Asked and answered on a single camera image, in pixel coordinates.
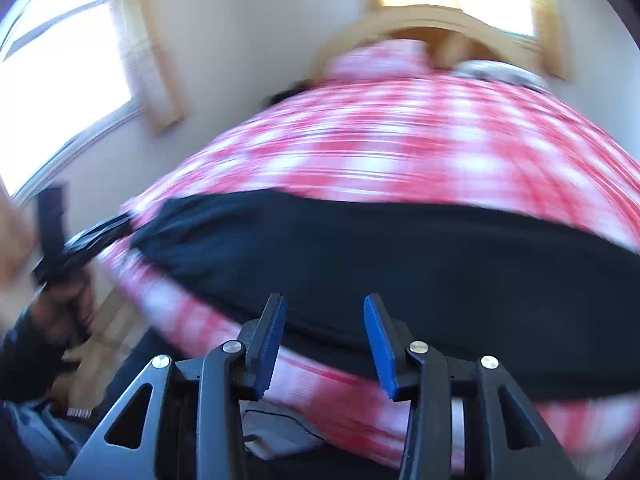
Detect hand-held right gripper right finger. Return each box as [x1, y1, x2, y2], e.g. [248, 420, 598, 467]
[363, 294, 583, 480]

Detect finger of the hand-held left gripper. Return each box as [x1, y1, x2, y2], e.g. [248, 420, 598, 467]
[66, 214, 134, 264]

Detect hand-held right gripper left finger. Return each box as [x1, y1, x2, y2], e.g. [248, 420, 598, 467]
[65, 294, 288, 480]

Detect black pants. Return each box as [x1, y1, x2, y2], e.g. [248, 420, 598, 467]
[131, 189, 640, 403]

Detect person's left forearm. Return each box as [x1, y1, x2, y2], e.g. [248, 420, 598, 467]
[0, 305, 71, 406]

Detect person's left hand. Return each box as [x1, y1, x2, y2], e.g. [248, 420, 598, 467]
[36, 277, 97, 346]

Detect yellow curtain with frayed hem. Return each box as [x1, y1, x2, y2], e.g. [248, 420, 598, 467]
[0, 195, 37, 288]

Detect large side window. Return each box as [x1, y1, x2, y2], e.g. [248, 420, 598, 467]
[0, 0, 142, 197]

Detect long yellow curtain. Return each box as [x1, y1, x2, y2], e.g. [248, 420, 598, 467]
[120, 0, 189, 134]

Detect red plaid bedsheet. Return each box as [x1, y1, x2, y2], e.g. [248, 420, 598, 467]
[97, 40, 640, 476]

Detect dark object beside bed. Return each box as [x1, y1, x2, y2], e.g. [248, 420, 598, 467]
[267, 80, 312, 107]

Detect pink floral pillow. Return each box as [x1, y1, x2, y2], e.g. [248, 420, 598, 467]
[330, 40, 431, 81]

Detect white patterned pillow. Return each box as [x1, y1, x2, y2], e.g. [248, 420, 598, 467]
[452, 60, 548, 93]

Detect wooden headboard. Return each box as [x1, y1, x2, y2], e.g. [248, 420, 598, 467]
[310, 5, 546, 81]

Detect short yellow curtain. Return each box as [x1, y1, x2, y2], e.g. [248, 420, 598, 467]
[530, 0, 572, 82]

